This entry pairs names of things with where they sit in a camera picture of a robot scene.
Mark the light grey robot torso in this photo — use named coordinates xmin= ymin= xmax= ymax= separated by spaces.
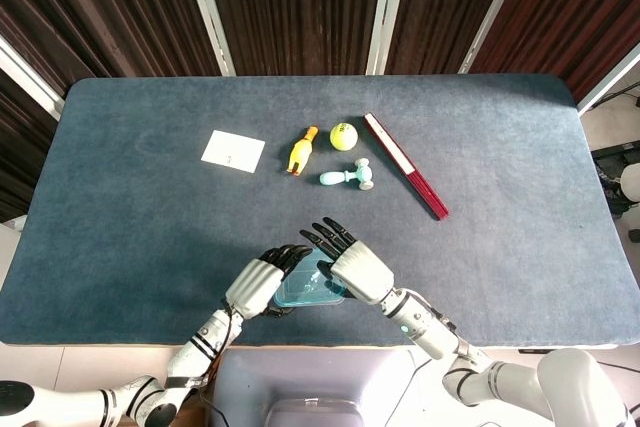
xmin=212 ymin=345 xmax=451 ymax=427

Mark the white frame post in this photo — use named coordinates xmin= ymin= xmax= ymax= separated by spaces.
xmin=0 ymin=35 xmax=66 ymax=122
xmin=365 ymin=0 xmax=412 ymax=76
xmin=178 ymin=0 xmax=237 ymax=77
xmin=457 ymin=0 xmax=532 ymax=75
xmin=577 ymin=41 xmax=640 ymax=116

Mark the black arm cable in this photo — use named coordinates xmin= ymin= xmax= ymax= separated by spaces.
xmin=199 ymin=299 xmax=239 ymax=423

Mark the white round background object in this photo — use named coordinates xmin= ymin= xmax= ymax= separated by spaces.
xmin=619 ymin=164 xmax=640 ymax=199

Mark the white paper card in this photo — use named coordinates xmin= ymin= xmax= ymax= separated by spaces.
xmin=200 ymin=129 xmax=267 ymax=175

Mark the dark red folded fan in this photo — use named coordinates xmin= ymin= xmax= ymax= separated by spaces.
xmin=362 ymin=112 xmax=450 ymax=222

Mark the black strap with white lettering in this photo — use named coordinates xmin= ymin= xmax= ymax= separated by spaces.
xmin=164 ymin=374 xmax=211 ymax=391

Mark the yellow tennis ball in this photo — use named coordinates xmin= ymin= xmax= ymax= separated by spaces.
xmin=329 ymin=121 xmax=359 ymax=152

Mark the brown pleated curtain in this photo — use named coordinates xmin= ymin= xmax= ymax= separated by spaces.
xmin=0 ymin=69 xmax=61 ymax=224
xmin=385 ymin=0 xmax=516 ymax=76
xmin=198 ymin=0 xmax=387 ymax=77
xmin=0 ymin=0 xmax=222 ymax=98
xmin=469 ymin=0 xmax=640 ymax=103

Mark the blue plastic container lid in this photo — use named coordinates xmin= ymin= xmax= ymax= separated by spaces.
xmin=272 ymin=246 xmax=349 ymax=309

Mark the yellow rubber chicken toy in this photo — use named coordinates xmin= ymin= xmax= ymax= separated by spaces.
xmin=285 ymin=125 xmax=320 ymax=177

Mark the blue-grey table cloth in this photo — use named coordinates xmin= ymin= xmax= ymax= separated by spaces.
xmin=0 ymin=72 xmax=640 ymax=349

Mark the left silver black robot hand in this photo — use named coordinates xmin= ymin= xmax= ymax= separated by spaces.
xmin=223 ymin=244 xmax=314 ymax=321

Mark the teal toy hammer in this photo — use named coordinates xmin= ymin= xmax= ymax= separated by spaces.
xmin=319 ymin=157 xmax=376 ymax=192

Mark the black background equipment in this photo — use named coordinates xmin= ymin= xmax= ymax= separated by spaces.
xmin=592 ymin=144 xmax=640 ymax=218

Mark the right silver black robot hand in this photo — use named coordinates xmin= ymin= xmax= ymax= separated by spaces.
xmin=298 ymin=216 xmax=397 ymax=306

